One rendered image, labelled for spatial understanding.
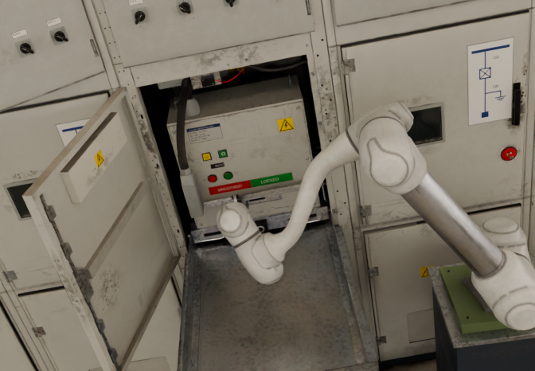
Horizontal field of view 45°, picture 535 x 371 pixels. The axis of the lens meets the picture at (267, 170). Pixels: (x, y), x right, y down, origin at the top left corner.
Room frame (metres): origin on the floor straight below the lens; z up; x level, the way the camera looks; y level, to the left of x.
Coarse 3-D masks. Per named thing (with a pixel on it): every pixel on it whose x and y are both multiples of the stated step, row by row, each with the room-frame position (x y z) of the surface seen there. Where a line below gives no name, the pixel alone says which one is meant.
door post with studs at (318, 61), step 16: (320, 16) 1.97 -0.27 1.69; (320, 32) 1.97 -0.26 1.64; (320, 48) 1.97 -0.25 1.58; (320, 64) 1.97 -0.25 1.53; (320, 80) 1.97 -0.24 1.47; (320, 96) 1.98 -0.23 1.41; (320, 112) 1.98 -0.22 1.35; (320, 128) 1.98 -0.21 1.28; (336, 128) 1.97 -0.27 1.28; (336, 176) 1.97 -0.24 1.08; (336, 192) 1.98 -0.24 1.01; (336, 208) 1.98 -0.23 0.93; (336, 224) 1.98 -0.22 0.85; (352, 240) 1.97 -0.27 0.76; (352, 256) 1.97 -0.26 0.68
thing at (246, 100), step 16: (272, 80) 2.23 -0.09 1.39; (288, 80) 2.20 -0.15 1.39; (208, 96) 2.21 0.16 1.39; (224, 96) 2.18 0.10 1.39; (240, 96) 2.15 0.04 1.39; (256, 96) 2.12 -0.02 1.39; (272, 96) 2.09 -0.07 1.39; (288, 96) 2.07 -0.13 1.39; (176, 112) 2.13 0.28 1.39; (208, 112) 2.08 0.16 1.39; (224, 112) 2.04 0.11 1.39; (304, 112) 2.02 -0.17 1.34
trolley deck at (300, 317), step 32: (224, 256) 1.94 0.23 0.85; (288, 256) 1.86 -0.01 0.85; (320, 256) 1.82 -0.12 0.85; (224, 288) 1.76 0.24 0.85; (256, 288) 1.72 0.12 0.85; (288, 288) 1.69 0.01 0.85; (320, 288) 1.65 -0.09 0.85; (352, 288) 1.62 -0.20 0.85; (224, 320) 1.60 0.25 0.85; (256, 320) 1.57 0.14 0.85; (288, 320) 1.54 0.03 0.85; (320, 320) 1.51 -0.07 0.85; (224, 352) 1.46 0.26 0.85; (256, 352) 1.43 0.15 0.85; (288, 352) 1.40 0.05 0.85; (320, 352) 1.38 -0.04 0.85; (352, 352) 1.35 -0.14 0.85
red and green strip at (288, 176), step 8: (272, 176) 2.03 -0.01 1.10; (280, 176) 2.03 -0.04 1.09; (288, 176) 2.03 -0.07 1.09; (232, 184) 2.04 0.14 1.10; (240, 184) 2.03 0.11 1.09; (248, 184) 2.03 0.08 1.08; (256, 184) 2.03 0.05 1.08; (264, 184) 2.03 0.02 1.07; (216, 192) 2.04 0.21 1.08; (224, 192) 2.04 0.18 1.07
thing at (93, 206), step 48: (96, 144) 1.74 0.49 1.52; (144, 144) 2.00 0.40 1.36; (48, 192) 1.52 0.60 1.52; (96, 192) 1.71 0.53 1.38; (144, 192) 1.92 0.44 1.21; (48, 240) 1.42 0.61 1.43; (96, 240) 1.62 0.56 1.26; (144, 240) 1.86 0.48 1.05; (96, 288) 1.54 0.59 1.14; (144, 288) 1.76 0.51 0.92; (96, 336) 1.42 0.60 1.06
